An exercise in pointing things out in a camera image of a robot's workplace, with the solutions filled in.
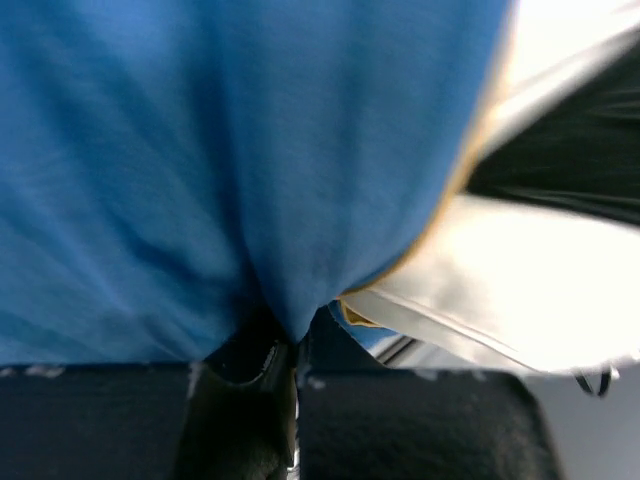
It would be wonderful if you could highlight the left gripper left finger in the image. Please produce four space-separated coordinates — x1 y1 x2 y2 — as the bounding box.
1 309 295 480

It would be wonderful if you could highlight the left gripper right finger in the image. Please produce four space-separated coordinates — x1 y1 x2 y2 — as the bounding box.
298 308 564 480

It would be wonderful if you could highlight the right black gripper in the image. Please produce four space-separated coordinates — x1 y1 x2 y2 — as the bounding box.
467 49 639 225

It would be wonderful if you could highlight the white pillow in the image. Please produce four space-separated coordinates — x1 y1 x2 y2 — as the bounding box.
340 1 639 375

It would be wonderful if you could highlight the blue Pikachu pillowcase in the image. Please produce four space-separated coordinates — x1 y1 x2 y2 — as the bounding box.
1 1 513 365

